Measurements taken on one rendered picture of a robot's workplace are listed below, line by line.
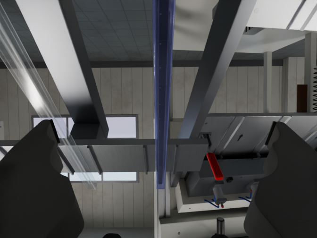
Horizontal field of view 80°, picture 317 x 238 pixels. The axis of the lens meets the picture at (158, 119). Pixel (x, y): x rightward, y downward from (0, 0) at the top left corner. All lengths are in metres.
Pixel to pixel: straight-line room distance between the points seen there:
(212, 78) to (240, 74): 3.71
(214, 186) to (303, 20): 0.40
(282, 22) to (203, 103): 0.16
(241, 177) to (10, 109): 4.44
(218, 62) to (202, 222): 0.53
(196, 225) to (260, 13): 0.60
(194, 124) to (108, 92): 3.47
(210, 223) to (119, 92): 3.28
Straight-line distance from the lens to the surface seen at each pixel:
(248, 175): 0.56
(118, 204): 4.16
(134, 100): 3.70
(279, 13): 0.32
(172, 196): 0.82
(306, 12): 0.34
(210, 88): 0.33
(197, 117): 0.37
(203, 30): 0.92
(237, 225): 0.76
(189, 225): 0.70
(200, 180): 0.51
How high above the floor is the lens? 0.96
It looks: 2 degrees up
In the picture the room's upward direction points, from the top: 180 degrees clockwise
